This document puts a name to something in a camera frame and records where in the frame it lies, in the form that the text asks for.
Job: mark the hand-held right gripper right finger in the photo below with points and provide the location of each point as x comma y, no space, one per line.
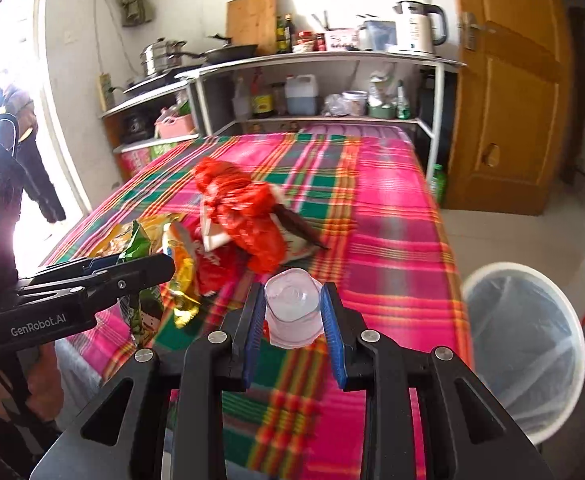
333,340

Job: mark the dark sauce bottle yellow label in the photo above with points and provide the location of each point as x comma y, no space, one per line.
262,102

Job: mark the green plastic bottle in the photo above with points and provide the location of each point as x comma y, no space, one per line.
438,185

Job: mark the tall white shelf unit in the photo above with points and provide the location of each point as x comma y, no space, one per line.
322,61

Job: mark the yellow power strip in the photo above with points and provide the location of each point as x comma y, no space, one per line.
105,92

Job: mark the white crumpled paper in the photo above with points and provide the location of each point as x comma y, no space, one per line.
212,237

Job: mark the wooden cutting board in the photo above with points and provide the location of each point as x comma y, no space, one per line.
252,22

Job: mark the green snack wrapper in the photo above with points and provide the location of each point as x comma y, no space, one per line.
145,310

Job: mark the green bowl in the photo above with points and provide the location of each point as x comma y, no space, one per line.
382,111

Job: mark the dark glass bottles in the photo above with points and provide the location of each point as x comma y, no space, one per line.
284,37

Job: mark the person's left hand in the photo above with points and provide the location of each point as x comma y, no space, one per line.
42,375

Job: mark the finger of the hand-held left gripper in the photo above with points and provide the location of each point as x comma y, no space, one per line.
132,277
72,267

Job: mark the gold snack wrapper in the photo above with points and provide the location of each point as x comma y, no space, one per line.
115,240

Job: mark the crumpled plastic bags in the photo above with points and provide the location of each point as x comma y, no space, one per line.
382,87

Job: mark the black induction cooker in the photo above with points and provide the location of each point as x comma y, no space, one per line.
152,84

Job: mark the white trash bin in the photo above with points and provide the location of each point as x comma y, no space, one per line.
472,290

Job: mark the black frying pan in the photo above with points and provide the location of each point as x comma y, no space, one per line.
235,52

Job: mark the clear plastic bottle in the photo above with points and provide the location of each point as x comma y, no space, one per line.
241,102

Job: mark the white electric kettle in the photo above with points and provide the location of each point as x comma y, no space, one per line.
415,30

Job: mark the clear plastic cup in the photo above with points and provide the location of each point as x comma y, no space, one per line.
292,310

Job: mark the steel steamer pot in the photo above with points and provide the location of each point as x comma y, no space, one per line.
155,60

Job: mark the pink utensil box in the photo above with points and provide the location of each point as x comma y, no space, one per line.
342,40

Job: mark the plaid tablecloth table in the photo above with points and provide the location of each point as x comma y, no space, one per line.
382,220

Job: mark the pink basket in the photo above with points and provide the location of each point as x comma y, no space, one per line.
175,127

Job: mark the low white shelf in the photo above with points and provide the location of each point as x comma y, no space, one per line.
137,102

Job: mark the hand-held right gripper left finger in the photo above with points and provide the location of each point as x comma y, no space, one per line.
252,340

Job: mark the red printed carton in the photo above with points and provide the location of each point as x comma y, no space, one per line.
147,157

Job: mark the red plastic bag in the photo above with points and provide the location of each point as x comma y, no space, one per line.
242,200

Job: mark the brown wrapper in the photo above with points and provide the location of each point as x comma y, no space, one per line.
297,225

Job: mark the dark cooking pot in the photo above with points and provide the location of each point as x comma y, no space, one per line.
137,127

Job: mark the clear bin liner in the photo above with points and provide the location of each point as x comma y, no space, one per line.
522,330

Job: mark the water filter pitcher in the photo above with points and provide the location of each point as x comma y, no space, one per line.
378,36

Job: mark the white plastic jug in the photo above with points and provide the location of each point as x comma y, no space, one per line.
301,95

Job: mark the wooden door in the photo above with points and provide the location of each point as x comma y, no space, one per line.
512,110

